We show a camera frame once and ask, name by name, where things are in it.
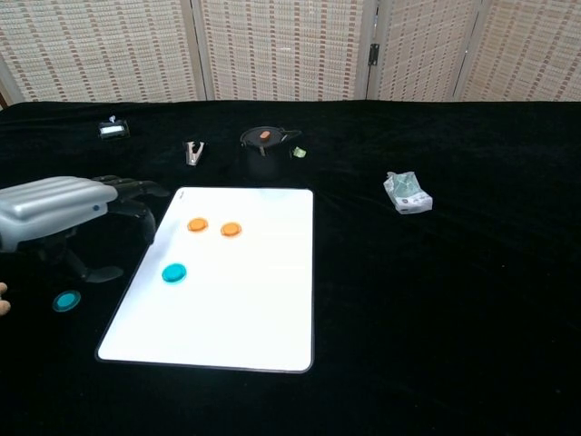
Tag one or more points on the black velvet tablecloth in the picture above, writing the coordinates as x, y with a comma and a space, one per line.
431, 295

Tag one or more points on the orange round magnet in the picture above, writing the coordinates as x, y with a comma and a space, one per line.
231, 229
198, 224

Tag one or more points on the silver black-fingered left robot hand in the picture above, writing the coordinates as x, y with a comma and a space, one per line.
50, 204

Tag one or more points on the blue round magnet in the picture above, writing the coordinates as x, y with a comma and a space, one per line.
174, 273
66, 300

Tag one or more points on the small green clip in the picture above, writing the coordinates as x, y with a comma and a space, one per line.
298, 152

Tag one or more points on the black kettle with lid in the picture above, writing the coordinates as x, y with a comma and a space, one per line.
263, 154

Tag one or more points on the woven folding screen panel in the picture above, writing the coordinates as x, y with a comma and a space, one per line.
281, 50
422, 50
95, 50
526, 50

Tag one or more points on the white rectangular board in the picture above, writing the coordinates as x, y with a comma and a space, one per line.
236, 309

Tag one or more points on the crumpled plastic wrapper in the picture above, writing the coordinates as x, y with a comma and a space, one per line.
407, 193

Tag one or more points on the black metal screen hinge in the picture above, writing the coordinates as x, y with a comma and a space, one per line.
374, 52

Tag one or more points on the small black tally counter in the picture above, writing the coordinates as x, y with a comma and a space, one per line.
113, 130

